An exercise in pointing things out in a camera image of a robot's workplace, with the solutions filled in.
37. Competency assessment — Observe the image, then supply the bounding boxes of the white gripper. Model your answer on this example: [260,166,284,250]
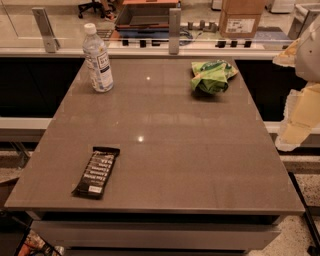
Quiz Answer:
[273,17,320,151]

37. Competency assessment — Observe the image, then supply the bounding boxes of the green rice chip bag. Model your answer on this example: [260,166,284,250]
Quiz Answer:
[190,60,238,95]

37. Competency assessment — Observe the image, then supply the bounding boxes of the cardboard box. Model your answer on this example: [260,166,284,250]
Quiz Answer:
[219,0,266,38]

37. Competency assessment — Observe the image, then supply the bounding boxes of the grey open crate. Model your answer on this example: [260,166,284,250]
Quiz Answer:
[115,4,171,30]

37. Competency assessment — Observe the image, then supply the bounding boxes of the clear plastic water bottle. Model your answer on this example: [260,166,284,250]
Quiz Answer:
[82,23,113,92]

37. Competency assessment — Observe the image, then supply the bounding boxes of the black office chair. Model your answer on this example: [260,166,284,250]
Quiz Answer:
[78,0,116,19]

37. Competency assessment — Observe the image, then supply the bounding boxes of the black snack bar wrapper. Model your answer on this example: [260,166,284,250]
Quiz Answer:
[72,146,120,200]

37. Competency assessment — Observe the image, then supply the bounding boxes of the colourful items under table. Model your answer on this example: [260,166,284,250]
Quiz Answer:
[17,230,65,256]

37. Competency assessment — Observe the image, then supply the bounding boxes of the centre metal glass post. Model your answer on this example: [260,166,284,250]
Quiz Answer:
[169,8,181,55]

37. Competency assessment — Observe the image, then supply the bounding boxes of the metal glass post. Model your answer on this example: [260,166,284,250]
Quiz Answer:
[32,7,60,53]
[169,8,181,55]

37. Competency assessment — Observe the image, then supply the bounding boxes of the left metal glass post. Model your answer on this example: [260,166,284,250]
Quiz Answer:
[32,7,60,53]

